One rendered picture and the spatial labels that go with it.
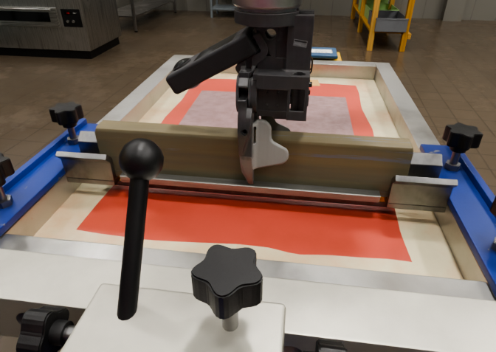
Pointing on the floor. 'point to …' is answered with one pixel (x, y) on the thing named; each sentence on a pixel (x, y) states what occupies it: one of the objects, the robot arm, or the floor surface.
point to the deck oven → (57, 18)
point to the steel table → (142, 4)
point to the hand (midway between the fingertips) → (248, 165)
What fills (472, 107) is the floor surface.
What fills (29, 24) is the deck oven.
